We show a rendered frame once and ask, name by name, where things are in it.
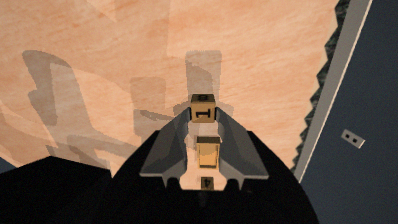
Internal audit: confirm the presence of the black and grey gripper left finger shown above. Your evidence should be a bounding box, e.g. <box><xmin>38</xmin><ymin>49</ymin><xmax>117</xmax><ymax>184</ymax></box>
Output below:
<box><xmin>91</xmin><ymin>107</ymin><xmax>192</xmax><ymax>224</ymax></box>

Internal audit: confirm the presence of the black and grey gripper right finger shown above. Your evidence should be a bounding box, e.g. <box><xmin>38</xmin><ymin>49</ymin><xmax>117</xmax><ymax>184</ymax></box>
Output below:
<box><xmin>215</xmin><ymin>107</ymin><xmax>320</xmax><ymax>224</ymax></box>

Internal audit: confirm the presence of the wooden number cube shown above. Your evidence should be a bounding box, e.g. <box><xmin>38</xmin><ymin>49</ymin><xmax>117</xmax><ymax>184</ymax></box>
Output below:
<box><xmin>190</xmin><ymin>94</ymin><xmax>216</xmax><ymax>123</ymax></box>
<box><xmin>201</xmin><ymin>177</ymin><xmax>214</xmax><ymax>189</ymax></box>

